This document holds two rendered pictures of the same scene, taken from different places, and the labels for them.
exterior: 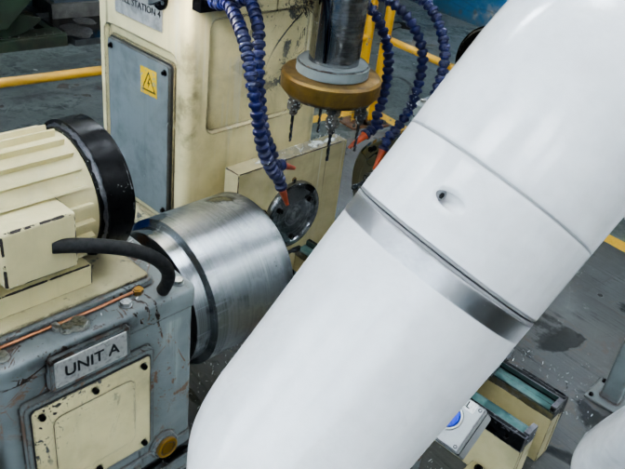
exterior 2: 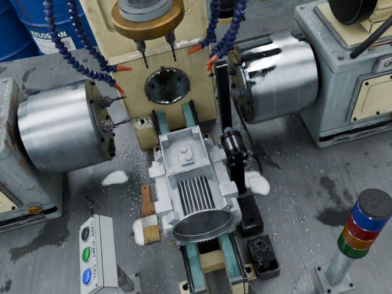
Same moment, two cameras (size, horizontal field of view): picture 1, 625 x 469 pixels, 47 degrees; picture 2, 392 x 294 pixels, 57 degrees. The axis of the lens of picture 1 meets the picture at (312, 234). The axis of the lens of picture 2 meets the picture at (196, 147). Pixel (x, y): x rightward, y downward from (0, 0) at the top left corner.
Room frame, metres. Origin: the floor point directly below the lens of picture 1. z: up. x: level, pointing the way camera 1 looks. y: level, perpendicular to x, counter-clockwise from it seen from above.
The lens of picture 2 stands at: (0.72, -0.62, 1.81)
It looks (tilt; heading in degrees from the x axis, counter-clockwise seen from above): 52 degrees down; 47
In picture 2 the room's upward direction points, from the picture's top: 12 degrees counter-clockwise
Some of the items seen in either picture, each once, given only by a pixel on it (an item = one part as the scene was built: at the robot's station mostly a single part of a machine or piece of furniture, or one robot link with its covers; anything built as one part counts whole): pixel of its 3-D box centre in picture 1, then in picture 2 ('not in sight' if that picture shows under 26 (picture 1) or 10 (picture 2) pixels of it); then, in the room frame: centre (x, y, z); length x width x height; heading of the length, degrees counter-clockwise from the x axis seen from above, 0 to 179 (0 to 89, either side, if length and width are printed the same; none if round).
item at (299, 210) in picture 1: (293, 215); (167, 87); (1.28, 0.04, 1.01); 0.15 x 0.02 x 0.15; 140
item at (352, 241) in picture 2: not in sight; (360, 231); (1.10, -0.63, 1.10); 0.06 x 0.06 x 0.04
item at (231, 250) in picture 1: (179, 288); (55, 131); (0.95, 0.20, 1.04); 0.37 x 0.25 x 0.25; 140
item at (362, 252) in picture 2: not in sight; (355, 240); (1.10, -0.63, 1.05); 0.06 x 0.06 x 0.04
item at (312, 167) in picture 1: (270, 220); (166, 84); (1.32, 0.09, 0.97); 0.30 x 0.11 x 0.34; 140
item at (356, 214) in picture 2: not in sight; (371, 210); (1.10, -0.63, 1.19); 0.06 x 0.06 x 0.04
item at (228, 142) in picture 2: not in sight; (231, 119); (1.34, -0.15, 0.92); 0.45 x 0.13 x 0.24; 50
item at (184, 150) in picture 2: not in sight; (185, 158); (1.05, -0.23, 1.11); 0.12 x 0.11 x 0.07; 50
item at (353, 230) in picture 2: not in sight; (366, 221); (1.10, -0.63, 1.14); 0.06 x 0.06 x 0.04
